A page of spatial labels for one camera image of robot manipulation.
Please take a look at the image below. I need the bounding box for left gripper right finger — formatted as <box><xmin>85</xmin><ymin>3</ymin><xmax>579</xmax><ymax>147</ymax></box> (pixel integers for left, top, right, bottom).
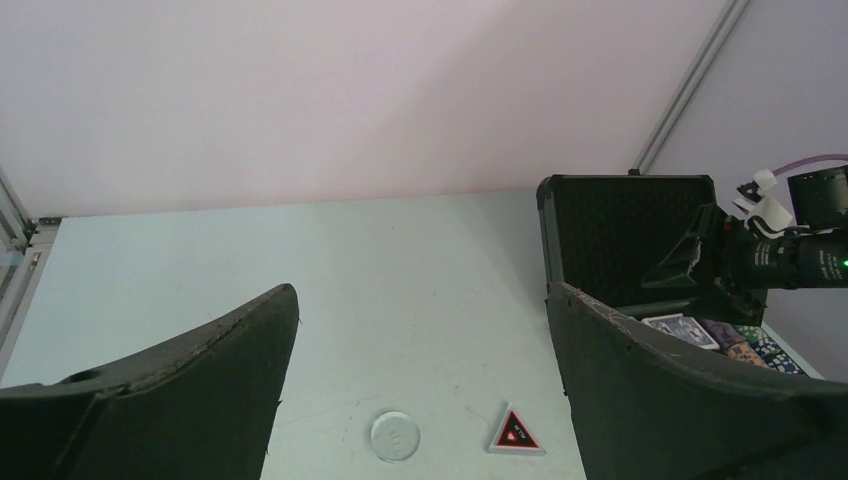
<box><xmin>546</xmin><ymin>282</ymin><xmax>847</xmax><ymax>479</ymax></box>

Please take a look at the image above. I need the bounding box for black poker set case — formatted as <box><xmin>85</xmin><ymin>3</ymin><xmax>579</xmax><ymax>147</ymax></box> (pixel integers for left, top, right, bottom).
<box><xmin>536</xmin><ymin>173</ymin><xmax>823</xmax><ymax>380</ymax></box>

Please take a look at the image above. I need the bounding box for triangular all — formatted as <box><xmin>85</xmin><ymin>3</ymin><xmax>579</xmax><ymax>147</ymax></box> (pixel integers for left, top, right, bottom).
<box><xmin>485</xmin><ymin>402</ymin><xmax>547</xmax><ymax>457</ymax></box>

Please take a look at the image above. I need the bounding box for green blue chip row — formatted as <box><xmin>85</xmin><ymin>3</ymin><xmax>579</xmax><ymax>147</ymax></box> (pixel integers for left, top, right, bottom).
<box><xmin>733</xmin><ymin>325</ymin><xmax>807</xmax><ymax>375</ymax></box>

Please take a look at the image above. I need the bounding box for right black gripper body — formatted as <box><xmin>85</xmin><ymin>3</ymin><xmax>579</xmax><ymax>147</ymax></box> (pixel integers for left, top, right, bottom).
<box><xmin>688</xmin><ymin>204</ymin><xmax>768</xmax><ymax>325</ymax></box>

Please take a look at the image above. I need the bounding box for aluminium frame post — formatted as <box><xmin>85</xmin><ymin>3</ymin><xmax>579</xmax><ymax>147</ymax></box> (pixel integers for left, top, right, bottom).
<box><xmin>1</xmin><ymin>175</ymin><xmax>62</xmax><ymax>372</ymax></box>
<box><xmin>628</xmin><ymin>0</ymin><xmax>754</xmax><ymax>175</ymax></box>

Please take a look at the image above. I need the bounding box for blue card deck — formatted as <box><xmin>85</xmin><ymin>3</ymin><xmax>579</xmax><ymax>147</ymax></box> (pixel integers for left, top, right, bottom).
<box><xmin>641</xmin><ymin>314</ymin><xmax>719</xmax><ymax>351</ymax></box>

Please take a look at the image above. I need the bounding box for left aluminium frame post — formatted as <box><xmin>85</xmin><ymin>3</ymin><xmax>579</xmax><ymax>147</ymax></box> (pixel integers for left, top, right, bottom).
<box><xmin>1</xmin><ymin>175</ymin><xmax>62</xmax><ymax>372</ymax></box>

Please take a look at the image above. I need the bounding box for clear round dealer button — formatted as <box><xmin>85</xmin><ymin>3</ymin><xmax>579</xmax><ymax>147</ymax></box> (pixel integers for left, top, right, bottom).
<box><xmin>370</xmin><ymin>411</ymin><xmax>421</xmax><ymax>463</ymax></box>

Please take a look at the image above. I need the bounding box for purple brown chip row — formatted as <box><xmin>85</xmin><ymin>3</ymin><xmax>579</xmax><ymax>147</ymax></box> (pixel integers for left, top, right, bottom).
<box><xmin>698</xmin><ymin>320</ymin><xmax>768</xmax><ymax>368</ymax></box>

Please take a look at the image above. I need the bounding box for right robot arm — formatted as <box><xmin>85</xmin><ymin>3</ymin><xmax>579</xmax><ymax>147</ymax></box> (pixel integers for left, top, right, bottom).
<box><xmin>642</xmin><ymin>167</ymin><xmax>847</xmax><ymax>326</ymax></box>

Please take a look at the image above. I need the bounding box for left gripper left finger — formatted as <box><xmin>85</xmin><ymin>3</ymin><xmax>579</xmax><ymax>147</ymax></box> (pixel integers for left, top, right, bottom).
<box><xmin>1</xmin><ymin>284</ymin><xmax>299</xmax><ymax>479</ymax></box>

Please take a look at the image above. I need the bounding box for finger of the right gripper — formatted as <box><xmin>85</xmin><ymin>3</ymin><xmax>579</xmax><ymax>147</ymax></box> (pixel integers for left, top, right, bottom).
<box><xmin>641</xmin><ymin>238</ymin><xmax>702</xmax><ymax>289</ymax></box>

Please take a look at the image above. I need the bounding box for right aluminium frame post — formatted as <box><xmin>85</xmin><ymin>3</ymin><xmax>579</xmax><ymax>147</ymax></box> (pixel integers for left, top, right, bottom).
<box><xmin>628</xmin><ymin>0</ymin><xmax>754</xmax><ymax>175</ymax></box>

